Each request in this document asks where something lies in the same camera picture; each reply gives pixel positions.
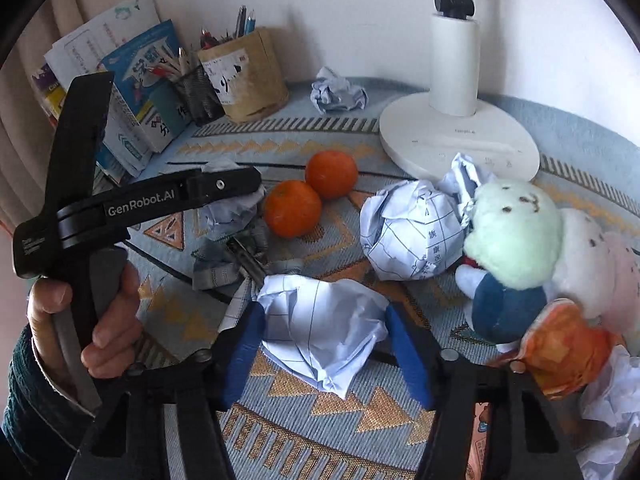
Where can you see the metal clip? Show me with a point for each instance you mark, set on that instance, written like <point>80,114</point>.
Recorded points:
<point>246,258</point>

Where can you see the crumpled bluish paper ball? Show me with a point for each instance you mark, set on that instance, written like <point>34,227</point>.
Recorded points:
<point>337,91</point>

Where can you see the orange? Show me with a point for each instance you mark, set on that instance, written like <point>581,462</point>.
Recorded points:
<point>331,174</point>
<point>292,208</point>

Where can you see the white desk lamp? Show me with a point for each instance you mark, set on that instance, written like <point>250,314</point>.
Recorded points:
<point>450,130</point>

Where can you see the person's left hand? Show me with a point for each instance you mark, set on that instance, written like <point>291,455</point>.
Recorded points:
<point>115,330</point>

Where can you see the white plush toy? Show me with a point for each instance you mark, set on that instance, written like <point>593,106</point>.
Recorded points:
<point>585,260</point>

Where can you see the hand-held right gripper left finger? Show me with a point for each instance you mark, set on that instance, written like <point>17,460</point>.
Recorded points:
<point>245,355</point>

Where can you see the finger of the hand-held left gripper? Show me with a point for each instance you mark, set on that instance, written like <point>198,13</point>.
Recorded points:
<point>225,184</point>

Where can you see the yellow purple book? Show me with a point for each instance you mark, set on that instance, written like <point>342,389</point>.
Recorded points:
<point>47,91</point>

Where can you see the person's left forearm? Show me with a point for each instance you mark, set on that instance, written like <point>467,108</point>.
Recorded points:
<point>30,410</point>

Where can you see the blue illustrated book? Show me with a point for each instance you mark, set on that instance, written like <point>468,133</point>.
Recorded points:
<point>145,90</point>

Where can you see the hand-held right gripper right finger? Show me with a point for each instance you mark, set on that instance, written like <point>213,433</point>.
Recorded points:
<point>410,355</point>

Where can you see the large printed paper ball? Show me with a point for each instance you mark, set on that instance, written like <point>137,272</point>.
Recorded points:
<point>405,230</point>

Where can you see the small crumpled white paper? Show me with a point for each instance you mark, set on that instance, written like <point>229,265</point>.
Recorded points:
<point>467,180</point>

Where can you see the kraft paper pen holder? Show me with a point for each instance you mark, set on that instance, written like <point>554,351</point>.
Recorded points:
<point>250,85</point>

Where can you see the black mesh pen holder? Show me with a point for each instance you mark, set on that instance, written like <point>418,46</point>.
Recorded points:
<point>197,95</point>

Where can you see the lined paper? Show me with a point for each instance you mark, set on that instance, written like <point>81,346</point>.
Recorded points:
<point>320,330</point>

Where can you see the grey plaid cloth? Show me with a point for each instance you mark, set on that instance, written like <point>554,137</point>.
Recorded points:
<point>215,270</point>

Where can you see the green booklet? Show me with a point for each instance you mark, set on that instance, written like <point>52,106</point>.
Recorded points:
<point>125,152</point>

